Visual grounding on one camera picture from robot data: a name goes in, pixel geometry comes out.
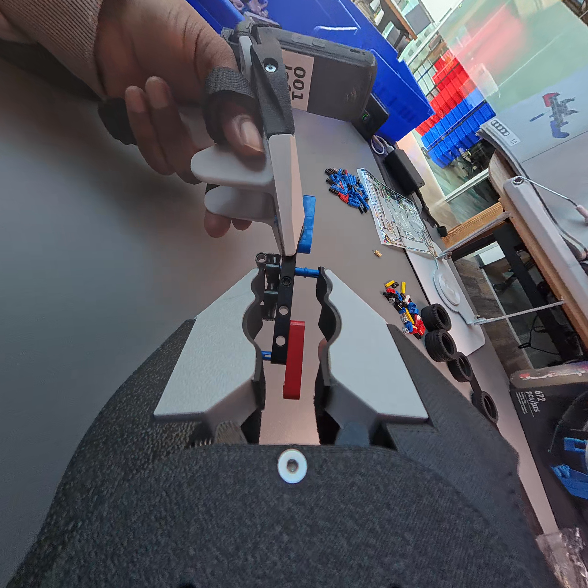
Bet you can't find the silver book stand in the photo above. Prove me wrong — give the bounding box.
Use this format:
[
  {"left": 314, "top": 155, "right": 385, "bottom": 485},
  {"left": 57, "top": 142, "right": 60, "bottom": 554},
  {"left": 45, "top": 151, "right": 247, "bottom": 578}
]
[{"left": 406, "top": 176, "right": 588, "bottom": 356}]

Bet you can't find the black red blue beam assembly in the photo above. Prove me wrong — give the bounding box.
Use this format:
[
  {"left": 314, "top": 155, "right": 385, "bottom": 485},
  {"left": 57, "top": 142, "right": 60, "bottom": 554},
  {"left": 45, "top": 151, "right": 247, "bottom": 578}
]
[{"left": 256, "top": 195, "right": 324, "bottom": 399}]

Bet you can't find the pile of mixed small pieces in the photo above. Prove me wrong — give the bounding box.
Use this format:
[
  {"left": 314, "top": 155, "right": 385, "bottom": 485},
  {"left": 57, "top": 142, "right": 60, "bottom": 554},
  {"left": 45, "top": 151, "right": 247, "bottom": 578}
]
[{"left": 383, "top": 280, "right": 426, "bottom": 340}]

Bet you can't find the shiny sticker sheet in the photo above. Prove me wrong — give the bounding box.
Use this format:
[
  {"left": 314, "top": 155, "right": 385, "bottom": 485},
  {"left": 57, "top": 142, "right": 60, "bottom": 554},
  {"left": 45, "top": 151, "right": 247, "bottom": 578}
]
[{"left": 357, "top": 169, "right": 437, "bottom": 256}]

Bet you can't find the person's left hand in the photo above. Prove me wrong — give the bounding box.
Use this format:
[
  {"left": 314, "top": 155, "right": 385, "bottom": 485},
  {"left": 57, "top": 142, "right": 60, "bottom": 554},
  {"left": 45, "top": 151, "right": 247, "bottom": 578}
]
[{"left": 94, "top": 0, "right": 266, "bottom": 238}]

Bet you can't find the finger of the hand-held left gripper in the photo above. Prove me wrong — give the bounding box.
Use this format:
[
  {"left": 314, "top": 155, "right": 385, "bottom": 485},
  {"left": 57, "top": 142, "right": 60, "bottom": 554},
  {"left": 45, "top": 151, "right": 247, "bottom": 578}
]
[{"left": 268, "top": 133, "right": 305, "bottom": 258}]

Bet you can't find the shelf of red bins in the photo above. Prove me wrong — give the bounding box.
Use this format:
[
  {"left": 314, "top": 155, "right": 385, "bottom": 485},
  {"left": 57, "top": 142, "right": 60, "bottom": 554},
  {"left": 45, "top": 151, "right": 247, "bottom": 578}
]
[{"left": 416, "top": 50, "right": 498, "bottom": 169}]

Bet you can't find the black toy tyre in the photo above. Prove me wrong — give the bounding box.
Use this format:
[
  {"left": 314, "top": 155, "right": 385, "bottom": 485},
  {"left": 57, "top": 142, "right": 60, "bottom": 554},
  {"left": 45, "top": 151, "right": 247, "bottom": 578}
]
[
  {"left": 420, "top": 303, "right": 453, "bottom": 332},
  {"left": 448, "top": 352, "right": 474, "bottom": 383},
  {"left": 424, "top": 329, "right": 458, "bottom": 364},
  {"left": 471, "top": 390, "right": 499, "bottom": 424}
]

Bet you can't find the black power adapter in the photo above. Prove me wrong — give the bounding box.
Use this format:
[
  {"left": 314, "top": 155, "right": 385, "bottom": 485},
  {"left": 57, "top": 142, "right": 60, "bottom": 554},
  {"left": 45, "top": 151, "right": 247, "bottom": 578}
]
[{"left": 383, "top": 149, "right": 426, "bottom": 192}]

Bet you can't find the open instruction booklet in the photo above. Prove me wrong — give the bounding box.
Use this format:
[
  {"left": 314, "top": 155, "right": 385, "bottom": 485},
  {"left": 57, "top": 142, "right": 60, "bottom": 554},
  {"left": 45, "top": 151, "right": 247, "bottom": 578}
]
[{"left": 478, "top": 69, "right": 588, "bottom": 259}]

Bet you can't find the grey desk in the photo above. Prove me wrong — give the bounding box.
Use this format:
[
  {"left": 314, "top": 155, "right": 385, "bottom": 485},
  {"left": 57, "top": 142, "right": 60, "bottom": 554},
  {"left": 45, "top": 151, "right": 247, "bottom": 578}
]
[{"left": 0, "top": 60, "right": 561, "bottom": 584}]

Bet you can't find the black case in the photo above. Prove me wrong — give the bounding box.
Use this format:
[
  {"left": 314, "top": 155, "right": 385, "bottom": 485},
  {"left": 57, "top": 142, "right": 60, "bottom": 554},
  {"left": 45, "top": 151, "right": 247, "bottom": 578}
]
[{"left": 356, "top": 96, "right": 390, "bottom": 141}]

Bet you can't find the black toy car box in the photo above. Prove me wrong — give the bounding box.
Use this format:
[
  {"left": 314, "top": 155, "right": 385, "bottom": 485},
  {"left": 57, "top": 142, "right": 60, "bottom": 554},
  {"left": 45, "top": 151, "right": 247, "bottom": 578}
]
[{"left": 509, "top": 362, "right": 588, "bottom": 536}]

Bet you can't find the pile of blue red pins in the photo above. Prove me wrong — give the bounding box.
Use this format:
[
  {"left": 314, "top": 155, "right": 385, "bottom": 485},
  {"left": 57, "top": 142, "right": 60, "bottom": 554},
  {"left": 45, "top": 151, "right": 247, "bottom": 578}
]
[{"left": 325, "top": 168, "right": 371, "bottom": 215}]

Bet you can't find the clear plastic bag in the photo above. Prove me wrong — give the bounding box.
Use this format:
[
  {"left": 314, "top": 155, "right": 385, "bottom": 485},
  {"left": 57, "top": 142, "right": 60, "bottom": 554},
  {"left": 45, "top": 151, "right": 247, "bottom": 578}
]
[{"left": 535, "top": 527, "right": 588, "bottom": 588}]

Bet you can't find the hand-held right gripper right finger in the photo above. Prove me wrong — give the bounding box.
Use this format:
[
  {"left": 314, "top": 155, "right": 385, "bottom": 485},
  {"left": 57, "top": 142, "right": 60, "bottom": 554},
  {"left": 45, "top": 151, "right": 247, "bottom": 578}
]
[{"left": 315, "top": 266, "right": 430, "bottom": 445}]

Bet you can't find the blue plastic bin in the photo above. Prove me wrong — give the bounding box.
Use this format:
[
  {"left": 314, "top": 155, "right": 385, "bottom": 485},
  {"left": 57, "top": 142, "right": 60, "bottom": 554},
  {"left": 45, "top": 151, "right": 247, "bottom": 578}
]
[
  {"left": 186, "top": 0, "right": 249, "bottom": 35},
  {"left": 271, "top": 0, "right": 435, "bottom": 143}
]

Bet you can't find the black power cable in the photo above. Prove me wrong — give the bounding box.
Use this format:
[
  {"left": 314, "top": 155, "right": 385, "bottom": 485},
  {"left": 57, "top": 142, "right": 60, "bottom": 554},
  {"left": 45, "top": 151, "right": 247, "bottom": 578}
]
[{"left": 413, "top": 188, "right": 449, "bottom": 238}]

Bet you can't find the wooden post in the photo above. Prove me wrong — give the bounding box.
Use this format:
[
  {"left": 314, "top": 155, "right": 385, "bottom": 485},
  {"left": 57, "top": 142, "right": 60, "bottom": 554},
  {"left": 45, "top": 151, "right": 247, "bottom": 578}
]
[{"left": 442, "top": 202, "right": 511, "bottom": 250}]

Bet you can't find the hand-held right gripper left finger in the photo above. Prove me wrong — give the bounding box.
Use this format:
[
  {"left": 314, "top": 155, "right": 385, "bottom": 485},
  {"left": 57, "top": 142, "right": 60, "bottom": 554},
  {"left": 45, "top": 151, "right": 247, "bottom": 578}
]
[{"left": 154, "top": 268, "right": 267, "bottom": 445}]

